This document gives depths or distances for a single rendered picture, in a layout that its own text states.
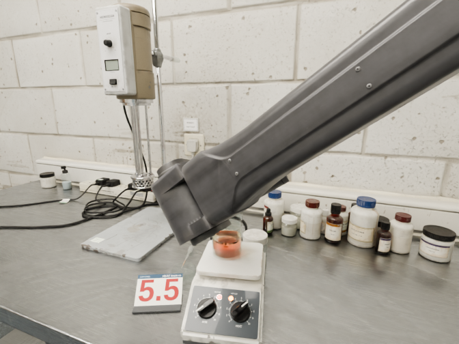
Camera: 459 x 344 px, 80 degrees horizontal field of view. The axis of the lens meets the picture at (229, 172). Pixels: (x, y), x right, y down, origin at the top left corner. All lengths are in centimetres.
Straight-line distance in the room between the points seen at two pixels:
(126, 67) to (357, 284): 73
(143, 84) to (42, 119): 94
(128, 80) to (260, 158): 58
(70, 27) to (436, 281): 152
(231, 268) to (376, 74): 42
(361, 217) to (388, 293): 21
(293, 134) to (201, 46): 90
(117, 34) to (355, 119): 65
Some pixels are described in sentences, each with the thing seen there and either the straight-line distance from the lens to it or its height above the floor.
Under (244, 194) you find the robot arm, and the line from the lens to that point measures 22.
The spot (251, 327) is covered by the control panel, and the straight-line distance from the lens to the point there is 50.
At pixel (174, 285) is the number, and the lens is 60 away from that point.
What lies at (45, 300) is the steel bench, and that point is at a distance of 70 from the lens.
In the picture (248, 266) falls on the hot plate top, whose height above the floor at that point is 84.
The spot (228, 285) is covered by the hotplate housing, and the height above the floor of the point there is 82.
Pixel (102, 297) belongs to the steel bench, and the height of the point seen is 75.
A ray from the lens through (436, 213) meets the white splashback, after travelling 98.
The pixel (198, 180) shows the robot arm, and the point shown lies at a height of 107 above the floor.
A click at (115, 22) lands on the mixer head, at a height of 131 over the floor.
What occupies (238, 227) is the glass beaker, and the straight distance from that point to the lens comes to 53.
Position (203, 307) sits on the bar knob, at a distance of 50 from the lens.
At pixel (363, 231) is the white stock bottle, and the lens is 83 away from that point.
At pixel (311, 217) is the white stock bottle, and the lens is 81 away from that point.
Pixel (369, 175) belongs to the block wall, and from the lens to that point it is 96.
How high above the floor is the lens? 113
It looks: 14 degrees down
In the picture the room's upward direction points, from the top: straight up
